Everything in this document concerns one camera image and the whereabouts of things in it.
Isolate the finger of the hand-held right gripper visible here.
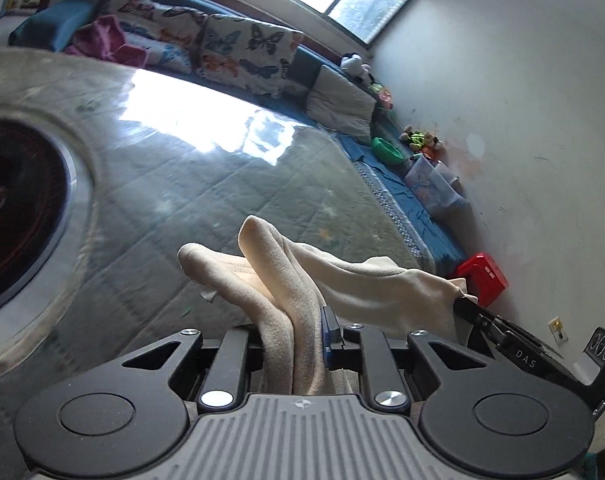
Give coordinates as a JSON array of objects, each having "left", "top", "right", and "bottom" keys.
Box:
[{"left": 453, "top": 296, "right": 504, "bottom": 357}]

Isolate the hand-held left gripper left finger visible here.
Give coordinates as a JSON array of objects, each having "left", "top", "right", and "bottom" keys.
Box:
[{"left": 122, "top": 327, "right": 263, "bottom": 414}]

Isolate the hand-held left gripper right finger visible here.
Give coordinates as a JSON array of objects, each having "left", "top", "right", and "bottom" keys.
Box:
[{"left": 320, "top": 305, "right": 488, "bottom": 414}]

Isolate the cream sweatshirt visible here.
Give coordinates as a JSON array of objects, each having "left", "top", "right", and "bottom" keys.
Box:
[{"left": 177, "top": 215, "right": 478, "bottom": 396}]

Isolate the red plastic stool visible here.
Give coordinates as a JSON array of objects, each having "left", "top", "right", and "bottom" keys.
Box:
[{"left": 450, "top": 252, "right": 511, "bottom": 308}]

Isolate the clear plastic storage box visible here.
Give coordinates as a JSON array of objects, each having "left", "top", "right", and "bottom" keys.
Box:
[{"left": 404, "top": 154, "right": 471, "bottom": 218}]

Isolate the pile of small plush toys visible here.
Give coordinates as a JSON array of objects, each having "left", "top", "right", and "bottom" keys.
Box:
[{"left": 400, "top": 126, "right": 444, "bottom": 153}]

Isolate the green bowl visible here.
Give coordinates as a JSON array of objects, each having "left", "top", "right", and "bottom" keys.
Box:
[{"left": 371, "top": 136, "right": 408, "bottom": 166}]

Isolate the grey pillow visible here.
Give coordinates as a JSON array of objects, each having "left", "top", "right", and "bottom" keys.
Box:
[{"left": 306, "top": 65, "right": 378, "bottom": 145}]

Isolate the pink and green toy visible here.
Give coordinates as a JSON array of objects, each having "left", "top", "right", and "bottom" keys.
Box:
[{"left": 370, "top": 82, "right": 393, "bottom": 110}]

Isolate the panda plush toy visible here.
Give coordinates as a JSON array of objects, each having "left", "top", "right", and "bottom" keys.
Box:
[{"left": 340, "top": 53, "right": 372, "bottom": 81}]

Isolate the round black induction cooktop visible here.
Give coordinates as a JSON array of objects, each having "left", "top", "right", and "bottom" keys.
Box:
[{"left": 0, "top": 119, "right": 78, "bottom": 318}]

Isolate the butterfly print cushion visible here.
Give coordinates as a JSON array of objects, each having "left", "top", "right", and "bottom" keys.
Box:
[
  {"left": 102, "top": 0, "right": 208, "bottom": 73},
  {"left": 198, "top": 14, "right": 306, "bottom": 98}
]

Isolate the window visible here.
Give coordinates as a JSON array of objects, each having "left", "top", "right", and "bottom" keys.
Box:
[{"left": 217, "top": 0, "right": 436, "bottom": 46}]

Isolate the magenta cloth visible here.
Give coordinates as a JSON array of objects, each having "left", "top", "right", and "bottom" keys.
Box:
[{"left": 65, "top": 16, "right": 148, "bottom": 68}]

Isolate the blue sofa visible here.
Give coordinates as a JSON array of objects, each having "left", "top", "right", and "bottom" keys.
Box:
[{"left": 8, "top": 0, "right": 466, "bottom": 278}]

